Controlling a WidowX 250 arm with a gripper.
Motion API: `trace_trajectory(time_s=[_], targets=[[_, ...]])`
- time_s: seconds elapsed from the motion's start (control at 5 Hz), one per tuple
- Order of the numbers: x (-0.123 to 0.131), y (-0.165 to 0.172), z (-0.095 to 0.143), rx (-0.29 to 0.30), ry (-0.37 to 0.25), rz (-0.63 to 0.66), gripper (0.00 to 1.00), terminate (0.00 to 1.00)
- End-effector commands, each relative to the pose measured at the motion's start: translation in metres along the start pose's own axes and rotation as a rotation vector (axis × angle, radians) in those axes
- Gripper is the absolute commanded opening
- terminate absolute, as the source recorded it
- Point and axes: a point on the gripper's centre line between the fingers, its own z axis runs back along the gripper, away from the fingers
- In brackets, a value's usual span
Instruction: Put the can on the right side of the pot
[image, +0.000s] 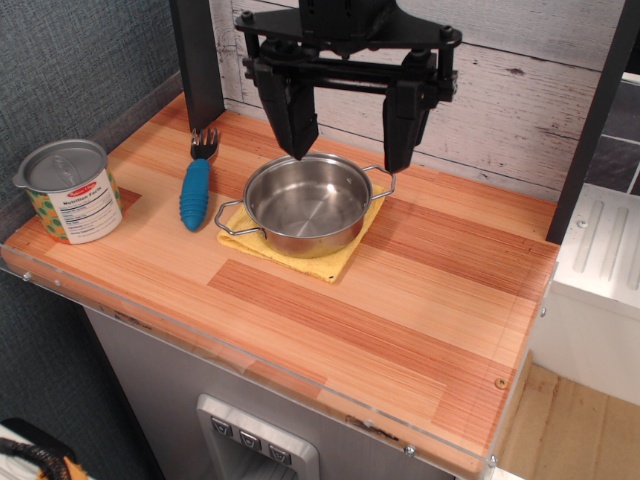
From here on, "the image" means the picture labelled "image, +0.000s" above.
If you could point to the white toy sink unit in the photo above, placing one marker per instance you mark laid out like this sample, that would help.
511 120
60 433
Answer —
588 327

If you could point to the clear acrylic edge guard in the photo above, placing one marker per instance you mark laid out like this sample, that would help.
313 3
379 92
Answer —
418 352

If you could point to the blue handled toy fork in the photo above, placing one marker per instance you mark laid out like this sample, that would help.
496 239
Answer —
194 197

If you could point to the black right frame post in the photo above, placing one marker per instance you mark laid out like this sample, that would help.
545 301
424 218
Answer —
619 53

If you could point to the toy food can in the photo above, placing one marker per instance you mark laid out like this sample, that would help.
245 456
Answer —
72 190

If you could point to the black and orange object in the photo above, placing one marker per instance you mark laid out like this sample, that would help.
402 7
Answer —
28 452

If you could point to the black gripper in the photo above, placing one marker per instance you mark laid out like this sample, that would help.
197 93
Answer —
365 46

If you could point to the black frame post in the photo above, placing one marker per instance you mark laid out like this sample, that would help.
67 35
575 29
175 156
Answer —
198 61
619 53

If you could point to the black left frame post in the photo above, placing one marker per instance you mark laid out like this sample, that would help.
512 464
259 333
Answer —
198 61

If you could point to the yellow cloth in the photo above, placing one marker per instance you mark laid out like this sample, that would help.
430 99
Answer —
327 268

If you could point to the stainless steel pot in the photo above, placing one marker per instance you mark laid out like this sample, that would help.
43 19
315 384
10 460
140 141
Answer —
305 208

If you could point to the grey cabinet with dispenser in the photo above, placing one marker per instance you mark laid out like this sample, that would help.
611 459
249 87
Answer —
203 421

